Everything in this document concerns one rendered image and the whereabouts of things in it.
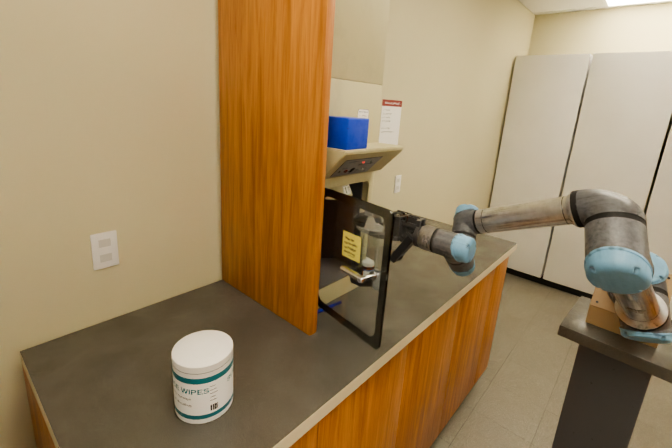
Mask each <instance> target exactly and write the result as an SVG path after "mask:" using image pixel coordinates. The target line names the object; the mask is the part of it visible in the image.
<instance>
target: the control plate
mask: <svg viewBox="0 0 672 448"><path fill-rule="evenodd" d="M382 157H383V156H381V157H372V158H363V159H355V160H346V161H345V162H344V163H343V164H342V165H341V166H340V167H339V168H338V169H337V170H336V171H335V172H334V173H333V174H332V175H331V176H330V177H334V176H341V175H347V174H353V173H360V172H366V171H368V170H369V169H370V168H371V167H372V166H373V165H374V164H375V163H376V162H378V161H379V160H380V159H381V158H382ZM372 160H373V161H372ZM364 161H365V162H364ZM370 161H372V162H370ZM362 162H364V163H362ZM366 167H368V169H366ZM352 168H355V169H354V170H353V171H352V172H349V171H350V170H351V169H352ZM358 168H359V170H356V169H358ZM361 168H363V170H362V169H361ZM345 170H348V171H347V172H346V173H344V171H345ZM339 171H341V172H340V173H338V172H339ZM348 172H349V173H348Z"/></svg>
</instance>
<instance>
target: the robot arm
mask: <svg viewBox="0 0 672 448"><path fill-rule="evenodd" d="M405 213H407V214H405ZM393 214H394V217H395V220H394V229H393V239H392V241H400V242H401V244H400V245H399V246H398V247H397V248H396V250H394V251H393V252H392V254H391V257H390V260H391V261H392V262H393V263H395V262H396V261H400V260H401V259H402V258H403V256H404V255H405V253H406V252H407V251H408V250H409V249H410V248H411V247H412V245H414V246H416V247H419V248H420V249H423V250H426V251H429V252H432V253H435V254H438V255H441V256H444V258H445V260H446V261H447V263H448V266H449V268H450V269H451V270H452V271H453V272H454V273H455V274H456V275H458V276H468V275H470V274H471V273H472V272H473V271H474V269H475V260H474V258H473V257H474V255H475V251H476V235H477V234H483V233H493V232H503V231H513V230H523V229H532V228H542V227H552V226H562V225H572V224H573V225H575V226H576V227H578V228H583V227H584V243H585V260H584V270H585V274H586V278H587V279H588V281H589V282H590V283H591V284H592V285H594V286H595V287H597V288H601V289H602V290H604V291H607V293H608V295H609V297H610V299H611V300H612V301H613V303H614V304H615V305H614V306H615V311H616V314H617V316H618V317H619V322H620V327H619V329H620V333H621V335H622V336H623V337H625V338H627V339H631V340H635V341H640V342H647V343H657V344H668V343H671V342H672V322H671V314H670V306H669V298H668V290H667V281H666V279H667V277H668V275H669V270H668V266H667V264H666V262H665V261H664V260H663V259H662V258H661V257H659V256H658V255H656V254H654V253H652V252H650V250H649V242H648V233H647V220H646V216H645V214H644V212H643V210H642V209H641V207H640V206H639V205H638V204H637V203H636V202H634V201H633V200H632V199H630V198H628V197H626V196H624V195H622V194H619V193H616V192H612V191H608V190H602V189H582V190H575V191H571V192H570V193H569V194H568V195H567V196H563V197H556V198H550V199H543V200H537V201H530V202H524V203H518V204H511V205H505V206H498V207H492V208H486V209H478V208H477V207H476V206H474V205H471V204H469V205H467V204H461V205H459V206H458V207H457V208H456V211H455V215H454V217H453V227H452V232H451V231H448V230H444V229H440V228H437V227H434V226H430V225H425V223H426V219H424V218H421V217H417V216H413V215H412V213H408V212H405V211H401V210H397V211H394V212H393Z"/></svg>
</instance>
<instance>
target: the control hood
mask: <svg viewBox="0 0 672 448"><path fill-rule="evenodd" d="M403 149H404V146H400V145H393V144H386V143H379V142H376V143H367V148H366V149H355V150H342V149H336V148H330V147H327V158H326V175H325V179H328V178H334V177H341V176H347V175H353V174H359V173H353V174H347V175H341V176H334V177H330V176H331V175H332V174H333V173H334V172H335V171H336V170H337V169H338V168H339V167H340V166H341V165H342V164H343V163H344V162H345V161H346V160H355V159H363V158H372V157H381V156H383V157H382V158H381V159H380V160H379V161H378V162H376V163H375V164H374V165H373V166H372V167H371V168H370V169H369V170H368V171H366V172H371V171H378V170H381V169H382V168H383V167H384V166H386V165H387V164H388V163H389V162H390V161H391V160H392V159H393V158H395V157H396V156H397V155H398V154H399V153H400V152H401V151H402V150H403Z"/></svg>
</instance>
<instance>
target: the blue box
mask: <svg viewBox="0 0 672 448"><path fill-rule="evenodd" d="M368 128H369V119H367V118H357V117H346V116H329V123H328V140H327V147H330V148H336V149H342V150H355V149H366V148H367V139H368Z"/></svg>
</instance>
